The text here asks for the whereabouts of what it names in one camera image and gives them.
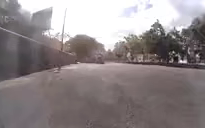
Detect long grey wall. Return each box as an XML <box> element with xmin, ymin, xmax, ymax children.
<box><xmin>0</xmin><ymin>23</ymin><xmax>78</xmax><ymax>85</ymax></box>

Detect low kerb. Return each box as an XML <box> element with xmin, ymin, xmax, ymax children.
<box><xmin>118</xmin><ymin>60</ymin><xmax>205</xmax><ymax>71</ymax></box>

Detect vehicle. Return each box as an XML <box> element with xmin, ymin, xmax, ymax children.
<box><xmin>95</xmin><ymin>53</ymin><xmax>106</xmax><ymax>65</ymax></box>

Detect grey asphalt road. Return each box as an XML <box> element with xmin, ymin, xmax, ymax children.
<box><xmin>0</xmin><ymin>62</ymin><xmax>205</xmax><ymax>128</ymax></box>

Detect large round tree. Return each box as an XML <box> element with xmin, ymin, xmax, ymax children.
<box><xmin>65</xmin><ymin>33</ymin><xmax>107</xmax><ymax>63</ymax></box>

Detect pole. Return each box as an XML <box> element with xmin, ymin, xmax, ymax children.
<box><xmin>60</xmin><ymin>7</ymin><xmax>68</xmax><ymax>53</ymax></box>

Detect row of trees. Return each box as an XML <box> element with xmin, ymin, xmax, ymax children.
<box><xmin>112</xmin><ymin>13</ymin><xmax>205</xmax><ymax>64</ymax></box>

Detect trees behind wall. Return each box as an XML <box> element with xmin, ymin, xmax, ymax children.
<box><xmin>0</xmin><ymin>0</ymin><xmax>63</xmax><ymax>51</ymax></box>

